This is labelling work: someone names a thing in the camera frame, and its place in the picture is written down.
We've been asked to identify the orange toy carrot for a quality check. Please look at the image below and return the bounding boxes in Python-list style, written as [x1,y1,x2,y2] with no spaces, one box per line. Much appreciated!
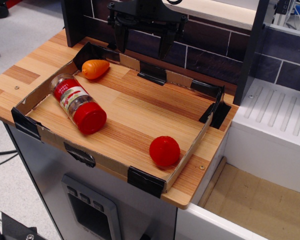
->
[81,59,110,80]

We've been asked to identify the black floor cable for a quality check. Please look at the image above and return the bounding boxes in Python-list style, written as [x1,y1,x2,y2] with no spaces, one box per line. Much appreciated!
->
[0,149,19,170]

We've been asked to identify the basil bottle red cap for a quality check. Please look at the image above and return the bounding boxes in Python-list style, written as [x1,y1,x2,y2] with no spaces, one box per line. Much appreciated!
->
[50,73,107,135]

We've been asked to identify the dark grey shelf post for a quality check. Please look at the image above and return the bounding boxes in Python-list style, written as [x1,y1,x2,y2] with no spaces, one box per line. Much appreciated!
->
[233,0,269,106]

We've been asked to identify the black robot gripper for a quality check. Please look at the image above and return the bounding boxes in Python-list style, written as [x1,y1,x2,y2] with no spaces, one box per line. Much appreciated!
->
[107,0,188,60]

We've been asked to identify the grey dishwasher control panel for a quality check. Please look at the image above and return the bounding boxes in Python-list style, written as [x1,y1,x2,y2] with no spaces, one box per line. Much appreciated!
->
[61,175,122,240]

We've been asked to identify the cardboard fence with black tape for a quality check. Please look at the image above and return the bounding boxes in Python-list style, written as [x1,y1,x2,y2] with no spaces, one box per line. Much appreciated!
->
[11,42,236,206]

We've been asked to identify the red toy strawberry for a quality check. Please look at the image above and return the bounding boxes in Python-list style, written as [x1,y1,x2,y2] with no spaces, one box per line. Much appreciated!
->
[149,136,181,167]

